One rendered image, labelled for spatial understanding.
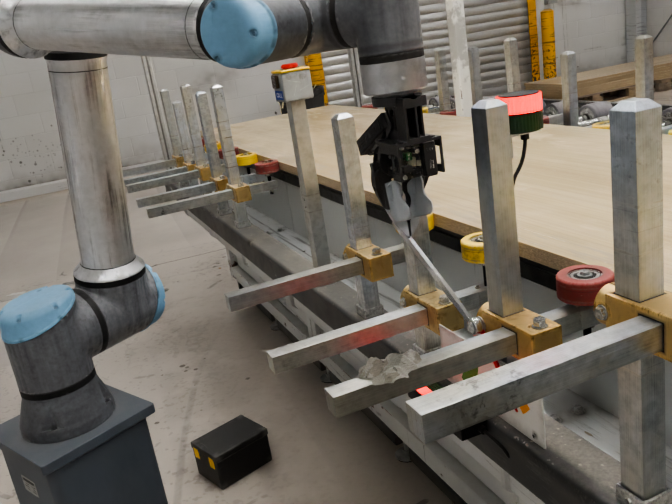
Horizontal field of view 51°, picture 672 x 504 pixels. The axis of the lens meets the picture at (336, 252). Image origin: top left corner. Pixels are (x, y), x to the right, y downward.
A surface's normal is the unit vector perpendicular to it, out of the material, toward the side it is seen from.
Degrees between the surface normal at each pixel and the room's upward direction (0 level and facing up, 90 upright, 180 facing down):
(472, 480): 0
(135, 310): 99
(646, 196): 90
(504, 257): 90
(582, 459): 0
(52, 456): 0
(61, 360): 90
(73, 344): 90
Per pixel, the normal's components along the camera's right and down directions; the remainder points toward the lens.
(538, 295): -0.91, 0.25
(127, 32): -0.55, 0.40
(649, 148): 0.39, 0.22
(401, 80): 0.17, 0.28
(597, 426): -0.14, -0.94
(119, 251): 0.69, 0.26
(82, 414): 0.58, -0.20
